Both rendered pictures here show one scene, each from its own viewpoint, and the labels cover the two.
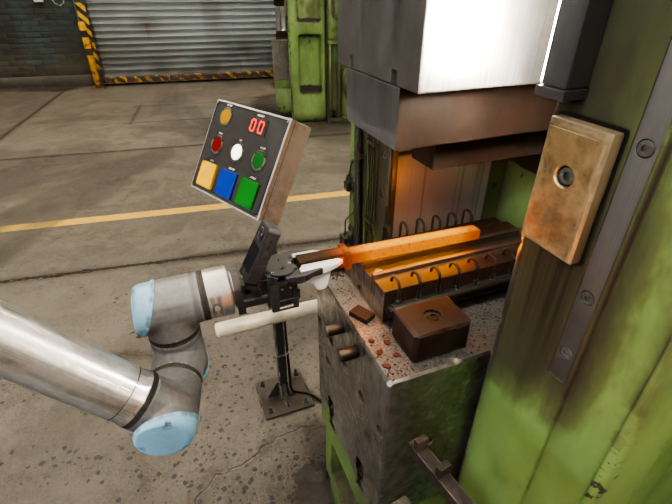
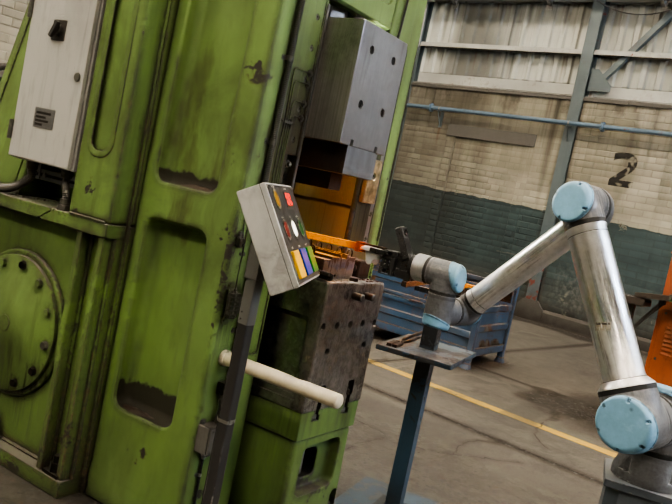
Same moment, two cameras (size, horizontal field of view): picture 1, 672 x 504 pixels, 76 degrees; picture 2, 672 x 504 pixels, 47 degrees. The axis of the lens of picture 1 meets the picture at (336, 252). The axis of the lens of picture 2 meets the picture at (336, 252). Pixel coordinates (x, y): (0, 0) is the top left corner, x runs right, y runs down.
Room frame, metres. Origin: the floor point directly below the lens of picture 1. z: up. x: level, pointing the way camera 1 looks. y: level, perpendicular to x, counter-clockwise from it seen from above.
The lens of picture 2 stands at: (2.35, 2.04, 1.23)
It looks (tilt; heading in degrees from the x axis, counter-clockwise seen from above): 5 degrees down; 233
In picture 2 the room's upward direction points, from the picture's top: 12 degrees clockwise
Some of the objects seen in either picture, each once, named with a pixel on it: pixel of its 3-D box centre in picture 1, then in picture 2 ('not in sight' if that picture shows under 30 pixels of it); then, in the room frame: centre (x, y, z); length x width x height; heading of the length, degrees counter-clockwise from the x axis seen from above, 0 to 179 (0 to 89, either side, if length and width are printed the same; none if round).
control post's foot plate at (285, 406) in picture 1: (283, 387); not in sight; (1.25, 0.22, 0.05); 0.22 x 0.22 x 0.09; 21
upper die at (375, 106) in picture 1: (472, 96); (310, 154); (0.83, -0.25, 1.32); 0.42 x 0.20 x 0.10; 111
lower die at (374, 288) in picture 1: (445, 259); (290, 253); (0.83, -0.25, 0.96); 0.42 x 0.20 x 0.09; 111
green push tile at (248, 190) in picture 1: (248, 194); (310, 259); (1.09, 0.24, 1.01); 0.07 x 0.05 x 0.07; 46
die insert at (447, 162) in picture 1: (490, 138); (301, 174); (0.82, -0.30, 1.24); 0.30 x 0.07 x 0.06; 111
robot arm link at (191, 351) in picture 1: (179, 355); (440, 309); (0.58, 0.29, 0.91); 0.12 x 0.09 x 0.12; 10
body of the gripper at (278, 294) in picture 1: (265, 284); (399, 264); (0.65, 0.13, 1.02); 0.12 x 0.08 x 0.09; 111
